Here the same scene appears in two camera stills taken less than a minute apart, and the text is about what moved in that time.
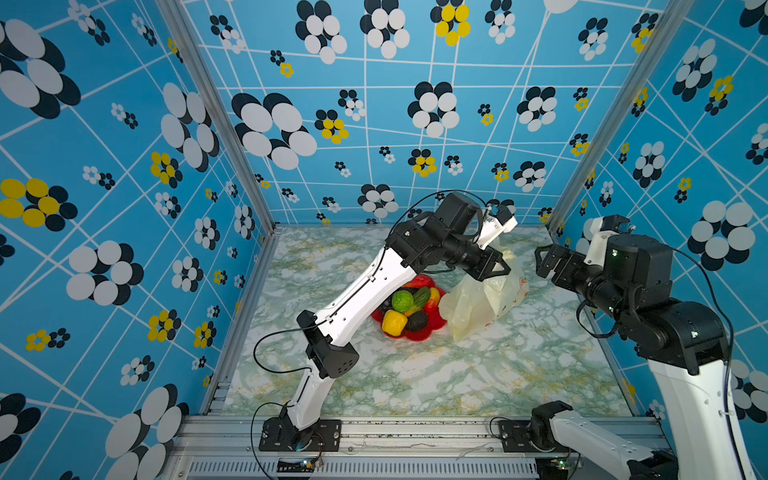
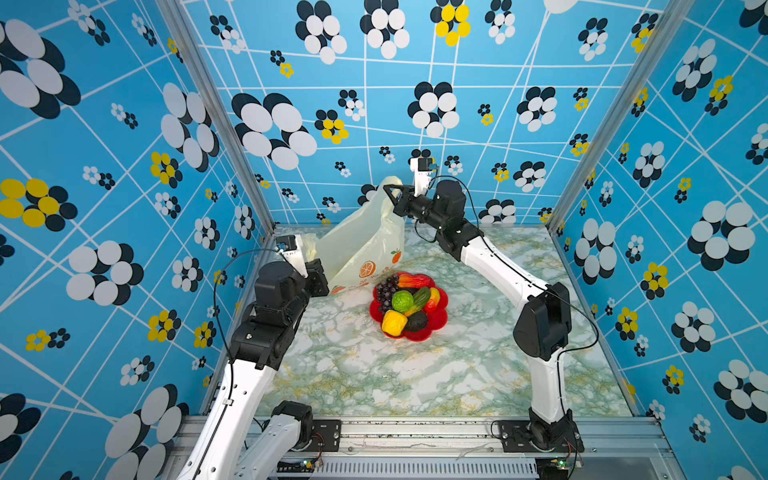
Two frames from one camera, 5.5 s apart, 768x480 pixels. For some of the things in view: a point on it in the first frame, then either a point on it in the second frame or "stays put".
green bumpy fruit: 402,301 stays put
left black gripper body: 476,258 to 316,285
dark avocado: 416,322 stays put
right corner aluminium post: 651,53 stays put
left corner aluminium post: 197,59 stays put
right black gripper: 574,262 to 405,205
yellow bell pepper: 394,322 stays put
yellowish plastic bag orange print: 473,304 to 368,246
